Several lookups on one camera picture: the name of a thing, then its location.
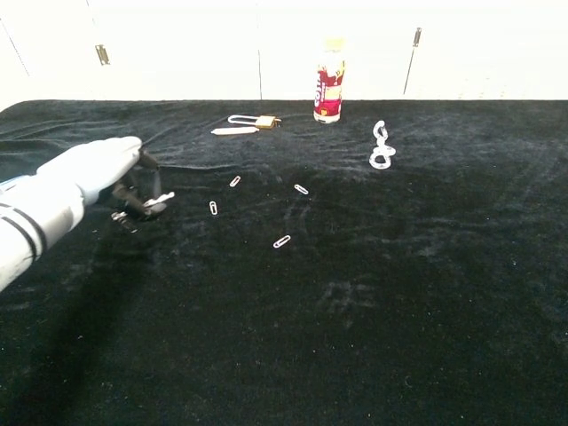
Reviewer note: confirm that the red white drink bottle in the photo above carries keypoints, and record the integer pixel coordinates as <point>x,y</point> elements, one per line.
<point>328,95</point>

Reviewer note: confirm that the white marker pen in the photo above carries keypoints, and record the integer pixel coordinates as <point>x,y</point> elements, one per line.
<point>235,131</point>

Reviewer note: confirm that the metal cabinet door hinge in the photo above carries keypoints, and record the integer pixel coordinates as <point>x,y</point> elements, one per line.
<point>102,54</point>

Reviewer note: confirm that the black velvet table cloth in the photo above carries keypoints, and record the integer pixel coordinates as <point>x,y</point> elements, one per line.
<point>355,288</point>

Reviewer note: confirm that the dark cabinet door hinge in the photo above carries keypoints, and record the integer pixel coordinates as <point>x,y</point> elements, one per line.
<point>417,37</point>

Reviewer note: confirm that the left robot hand grey black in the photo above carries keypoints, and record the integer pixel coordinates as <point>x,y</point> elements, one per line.
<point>97,162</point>

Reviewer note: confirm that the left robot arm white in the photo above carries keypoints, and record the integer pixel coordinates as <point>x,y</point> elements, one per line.
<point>31,222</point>

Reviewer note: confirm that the brass padlock long shackle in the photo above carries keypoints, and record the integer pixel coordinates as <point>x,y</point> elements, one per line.
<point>265,121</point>

